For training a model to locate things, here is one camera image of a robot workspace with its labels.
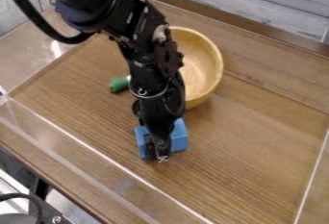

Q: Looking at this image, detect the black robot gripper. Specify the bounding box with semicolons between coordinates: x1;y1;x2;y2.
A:
118;5;185;162

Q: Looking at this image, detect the blue foam block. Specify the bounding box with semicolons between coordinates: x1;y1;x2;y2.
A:
135;118;189;159

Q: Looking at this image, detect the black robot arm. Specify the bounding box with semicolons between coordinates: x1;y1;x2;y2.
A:
13;0;185;162

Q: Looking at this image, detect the light wooden bowl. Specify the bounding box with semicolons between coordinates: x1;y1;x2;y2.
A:
127;25;225;111

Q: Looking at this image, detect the small green cylinder toy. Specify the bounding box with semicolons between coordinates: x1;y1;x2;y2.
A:
108;75;131;92

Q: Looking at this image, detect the black metal base plate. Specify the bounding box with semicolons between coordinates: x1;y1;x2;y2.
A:
28;203;74;224

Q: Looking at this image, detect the black cable lower left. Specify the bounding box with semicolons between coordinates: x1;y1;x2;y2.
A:
0;194;48;224

